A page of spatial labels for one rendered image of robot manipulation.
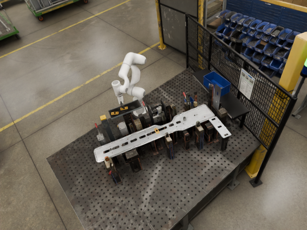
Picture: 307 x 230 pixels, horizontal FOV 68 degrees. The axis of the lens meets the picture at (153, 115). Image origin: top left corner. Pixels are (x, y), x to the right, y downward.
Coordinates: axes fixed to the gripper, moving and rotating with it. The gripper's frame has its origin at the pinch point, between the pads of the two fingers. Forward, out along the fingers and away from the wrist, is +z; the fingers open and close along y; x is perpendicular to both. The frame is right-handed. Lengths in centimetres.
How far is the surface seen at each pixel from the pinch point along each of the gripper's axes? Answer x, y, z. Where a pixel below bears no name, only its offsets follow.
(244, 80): 132, 8, -10
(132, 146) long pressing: 3.6, 41.7, 22.6
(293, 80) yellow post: 151, 50, -40
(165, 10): 90, -275, 29
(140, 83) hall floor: 15, -180, 123
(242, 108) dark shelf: 129, 20, 20
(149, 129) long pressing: 23.8, 23.8, 22.7
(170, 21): 96, -264, 47
